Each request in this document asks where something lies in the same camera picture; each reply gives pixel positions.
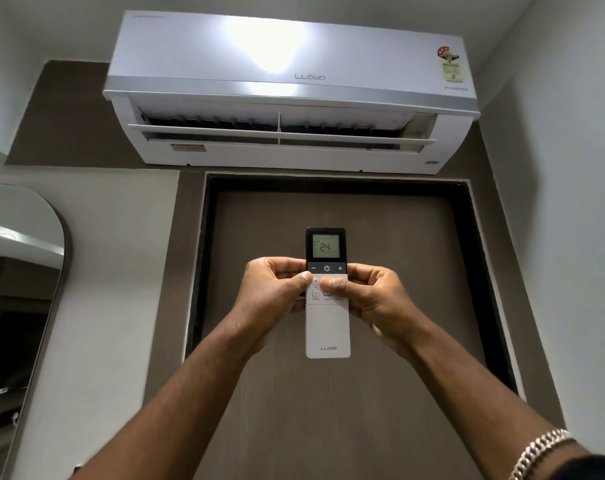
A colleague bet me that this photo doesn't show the person's right hand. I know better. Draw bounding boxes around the person's right hand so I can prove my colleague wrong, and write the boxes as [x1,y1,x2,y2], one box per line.
[320,263,434,360]

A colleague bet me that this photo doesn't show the person's left hand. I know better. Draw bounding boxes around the person's left hand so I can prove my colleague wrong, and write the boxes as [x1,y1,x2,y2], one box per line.
[227,257,313,356]

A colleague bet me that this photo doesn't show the white air conditioner remote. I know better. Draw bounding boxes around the white air conditioner remote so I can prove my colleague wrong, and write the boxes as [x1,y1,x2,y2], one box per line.
[305,227,352,359]

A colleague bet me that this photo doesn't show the person's right forearm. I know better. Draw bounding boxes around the person's right forearm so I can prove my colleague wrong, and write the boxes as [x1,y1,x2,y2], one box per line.
[405,329,596,480]

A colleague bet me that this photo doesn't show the person's left forearm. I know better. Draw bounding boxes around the person's left forearm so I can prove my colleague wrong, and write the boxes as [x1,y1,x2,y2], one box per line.
[70,315,273,480]

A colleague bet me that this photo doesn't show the brown wooden door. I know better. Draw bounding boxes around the brown wooden door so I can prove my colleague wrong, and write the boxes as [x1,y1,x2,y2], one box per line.
[192,190,488,480]

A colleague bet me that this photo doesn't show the colourful energy rating sticker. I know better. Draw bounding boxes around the colourful energy rating sticker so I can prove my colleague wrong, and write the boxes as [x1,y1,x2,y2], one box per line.
[436,45,462,84]

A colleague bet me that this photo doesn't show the black door frame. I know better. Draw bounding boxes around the black door frame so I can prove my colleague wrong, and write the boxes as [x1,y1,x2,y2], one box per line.
[184,173,519,395]

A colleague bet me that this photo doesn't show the white wall air conditioner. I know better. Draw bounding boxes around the white wall air conditioner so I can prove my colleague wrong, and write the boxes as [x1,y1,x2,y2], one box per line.
[102,10,482,175]

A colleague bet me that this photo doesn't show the silver chain bracelet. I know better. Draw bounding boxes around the silver chain bracelet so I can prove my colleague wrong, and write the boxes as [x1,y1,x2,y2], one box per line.
[509,429,577,480]

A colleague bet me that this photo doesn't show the arched wall mirror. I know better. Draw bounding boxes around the arched wall mirror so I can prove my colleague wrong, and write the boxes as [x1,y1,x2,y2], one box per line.
[0,184,73,480]

